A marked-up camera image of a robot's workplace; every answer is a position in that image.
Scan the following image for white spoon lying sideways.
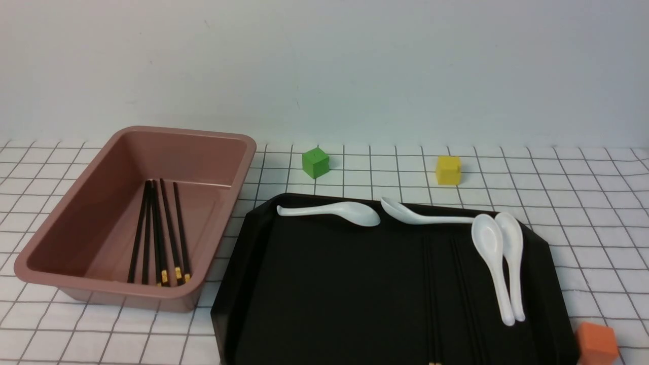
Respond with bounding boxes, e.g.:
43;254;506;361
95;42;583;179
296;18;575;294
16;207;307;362
381;197;475;226

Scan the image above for white spoon far left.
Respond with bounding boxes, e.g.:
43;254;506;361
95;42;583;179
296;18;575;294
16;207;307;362
276;201;381;227

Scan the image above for orange cube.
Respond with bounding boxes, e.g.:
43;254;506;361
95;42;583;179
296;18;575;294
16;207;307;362
575;322;619;364

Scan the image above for white spoon upright left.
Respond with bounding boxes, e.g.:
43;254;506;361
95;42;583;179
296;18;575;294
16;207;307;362
471;213;516;326

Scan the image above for white spoon upright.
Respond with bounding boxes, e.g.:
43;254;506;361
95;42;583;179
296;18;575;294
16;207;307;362
471;213;516;326
494;211;526;322

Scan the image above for black plastic tray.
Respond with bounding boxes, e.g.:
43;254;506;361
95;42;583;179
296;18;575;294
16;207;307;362
211;193;580;364

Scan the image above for black chopstick yellow tip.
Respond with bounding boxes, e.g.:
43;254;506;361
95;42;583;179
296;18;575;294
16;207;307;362
159;178;185;286
151;180;170;287
172;182;192;283

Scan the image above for pink rectangular plastic bin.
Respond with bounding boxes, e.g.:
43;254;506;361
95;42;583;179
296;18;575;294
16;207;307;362
14;126;257;312

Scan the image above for green cube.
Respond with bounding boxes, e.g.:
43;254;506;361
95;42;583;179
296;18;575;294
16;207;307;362
302;147;331;179

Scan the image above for white spoon upright right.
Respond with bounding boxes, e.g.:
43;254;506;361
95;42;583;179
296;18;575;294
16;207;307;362
494;211;526;322

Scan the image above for yellow cube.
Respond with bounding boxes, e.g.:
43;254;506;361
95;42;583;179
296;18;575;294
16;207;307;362
435;156;461;186

